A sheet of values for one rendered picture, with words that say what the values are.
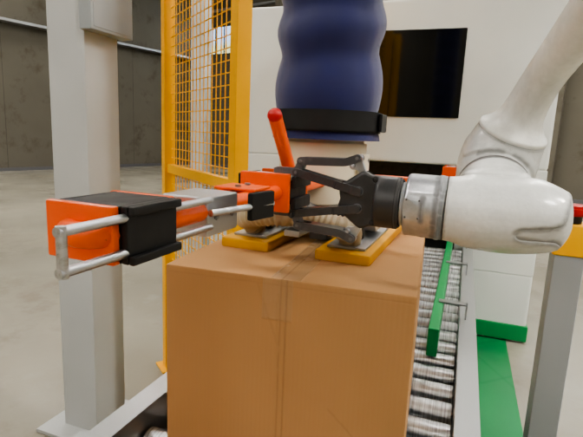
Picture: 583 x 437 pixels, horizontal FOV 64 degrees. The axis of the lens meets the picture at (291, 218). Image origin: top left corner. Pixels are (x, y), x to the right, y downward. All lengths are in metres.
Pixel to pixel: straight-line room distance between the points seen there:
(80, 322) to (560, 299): 1.55
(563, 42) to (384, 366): 0.48
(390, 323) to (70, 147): 1.37
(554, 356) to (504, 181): 0.67
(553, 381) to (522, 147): 0.68
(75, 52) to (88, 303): 0.87
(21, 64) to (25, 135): 1.69
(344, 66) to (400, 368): 0.52
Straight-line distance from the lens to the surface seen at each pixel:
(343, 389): 0.76
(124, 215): 0.40
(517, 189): 0.65
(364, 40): 0.92
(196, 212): 0.50
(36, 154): 13.60
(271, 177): 0.71
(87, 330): 1.92
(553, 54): 0.69
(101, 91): 1.80
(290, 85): 0.91
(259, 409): 0.82
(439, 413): 1.24
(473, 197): 0.64
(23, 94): 13.49
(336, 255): 0.82
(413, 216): 0.65
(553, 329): 1.23
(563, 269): 1.19
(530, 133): 0.76
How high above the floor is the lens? 1.16
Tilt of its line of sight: 10 degrees down
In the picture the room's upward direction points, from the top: 3 degrees clockwise
